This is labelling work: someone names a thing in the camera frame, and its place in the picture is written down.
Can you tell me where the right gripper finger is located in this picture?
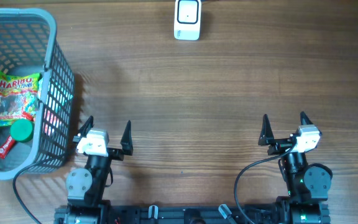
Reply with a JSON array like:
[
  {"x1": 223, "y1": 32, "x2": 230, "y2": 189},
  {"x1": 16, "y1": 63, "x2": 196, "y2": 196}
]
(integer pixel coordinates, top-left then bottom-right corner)
[
  {"x1": 300, "y1": 111, "x2": 313, "y2": 125},
  {"x1": 258, "y1": 114, "x2": 275, "y2": 146}
]

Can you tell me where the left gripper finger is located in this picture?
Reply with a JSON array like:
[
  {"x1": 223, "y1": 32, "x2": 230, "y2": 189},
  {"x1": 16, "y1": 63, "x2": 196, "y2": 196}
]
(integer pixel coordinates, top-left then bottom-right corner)
[
  {"x1": 120, "y1": 120, "x2": 134, "y2": 156},
  {"x1": 73, "y1": 116, "x2": 94, "y2": 142}
]

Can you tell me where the green lid plastic jar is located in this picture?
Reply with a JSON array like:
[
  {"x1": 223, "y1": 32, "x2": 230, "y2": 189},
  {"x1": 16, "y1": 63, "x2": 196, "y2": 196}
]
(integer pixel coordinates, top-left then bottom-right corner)
[{"x1": 10, "y1": 119, "x2": 34, "y2": 142}]

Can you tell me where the Haribo gummy candy bag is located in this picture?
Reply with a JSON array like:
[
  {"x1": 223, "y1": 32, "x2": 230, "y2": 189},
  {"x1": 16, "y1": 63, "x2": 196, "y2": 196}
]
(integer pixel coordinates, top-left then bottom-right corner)
[{"x1": 0, "y1": 71, "x2": 41, "y2": 127}]

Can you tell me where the red Nescafe stick sachet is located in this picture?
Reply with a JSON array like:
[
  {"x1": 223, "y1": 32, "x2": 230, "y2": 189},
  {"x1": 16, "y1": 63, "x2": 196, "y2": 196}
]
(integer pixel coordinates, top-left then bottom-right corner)
[{"x1": 0, "y1": 135, "x2": 16, "y2": 159}]

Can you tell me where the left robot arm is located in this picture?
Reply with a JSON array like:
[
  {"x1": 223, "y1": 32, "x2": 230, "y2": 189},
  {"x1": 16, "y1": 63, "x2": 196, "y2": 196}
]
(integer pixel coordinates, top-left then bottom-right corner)
[{"x1": 55, "y1": 116, "x2": 134, "y2": 224}]

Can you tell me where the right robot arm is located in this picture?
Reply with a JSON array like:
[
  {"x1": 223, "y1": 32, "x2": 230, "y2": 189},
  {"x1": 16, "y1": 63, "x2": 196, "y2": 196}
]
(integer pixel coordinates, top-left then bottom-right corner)
[{"x1": 258, "y1": 111, "x2": 333, "y2": 224}]

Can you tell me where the white barcode scanner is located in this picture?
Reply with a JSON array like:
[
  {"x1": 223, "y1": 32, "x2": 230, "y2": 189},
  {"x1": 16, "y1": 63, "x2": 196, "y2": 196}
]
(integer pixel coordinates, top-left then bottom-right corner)
[{"x1": 173, "y1": 0, "x2": 202, "y2": 41}]

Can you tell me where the grey plastic mesh basket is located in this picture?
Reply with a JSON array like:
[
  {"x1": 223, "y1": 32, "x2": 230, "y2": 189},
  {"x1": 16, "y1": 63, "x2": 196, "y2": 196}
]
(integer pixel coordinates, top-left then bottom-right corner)
[{"x1": 0, "y1": 8, "x2": 75, "y2": 180}]

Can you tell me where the black right camera cable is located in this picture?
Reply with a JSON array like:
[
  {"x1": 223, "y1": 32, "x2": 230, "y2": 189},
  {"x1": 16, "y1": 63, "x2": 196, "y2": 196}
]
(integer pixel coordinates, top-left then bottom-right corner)
[{"x1": 233, "y1": 140, "x2": 298, "y2": 224}]

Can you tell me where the black camera cable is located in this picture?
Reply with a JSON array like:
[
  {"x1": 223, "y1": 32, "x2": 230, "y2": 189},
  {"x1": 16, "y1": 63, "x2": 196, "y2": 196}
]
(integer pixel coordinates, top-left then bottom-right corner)
[
  {"x1": 233, "y1": 140, "x2": 298, "y2": 224},
  {"x1": 12, "y1": 151, "x2": 74, "y2": 224}
]

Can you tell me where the black left camera cable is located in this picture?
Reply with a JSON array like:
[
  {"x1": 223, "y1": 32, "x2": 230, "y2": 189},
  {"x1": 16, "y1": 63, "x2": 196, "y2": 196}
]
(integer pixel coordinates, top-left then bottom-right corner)
[{"x1": 12, "y1": 151, "x2": 74, "y2": 224}]

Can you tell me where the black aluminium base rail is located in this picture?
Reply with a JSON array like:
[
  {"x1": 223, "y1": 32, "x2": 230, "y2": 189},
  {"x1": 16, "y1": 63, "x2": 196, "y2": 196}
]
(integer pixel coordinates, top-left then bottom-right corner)
[{"x1": 53, "y1": 203, "x2": 331, "y2": 224}]

